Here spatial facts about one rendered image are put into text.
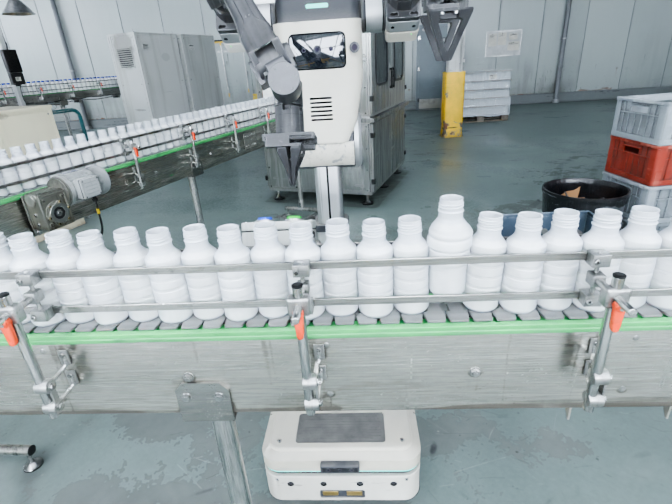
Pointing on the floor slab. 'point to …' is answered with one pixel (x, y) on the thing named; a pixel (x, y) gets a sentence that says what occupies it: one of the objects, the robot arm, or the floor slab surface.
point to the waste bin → (616, 198)
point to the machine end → (394, 88)
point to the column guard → (452, 104)
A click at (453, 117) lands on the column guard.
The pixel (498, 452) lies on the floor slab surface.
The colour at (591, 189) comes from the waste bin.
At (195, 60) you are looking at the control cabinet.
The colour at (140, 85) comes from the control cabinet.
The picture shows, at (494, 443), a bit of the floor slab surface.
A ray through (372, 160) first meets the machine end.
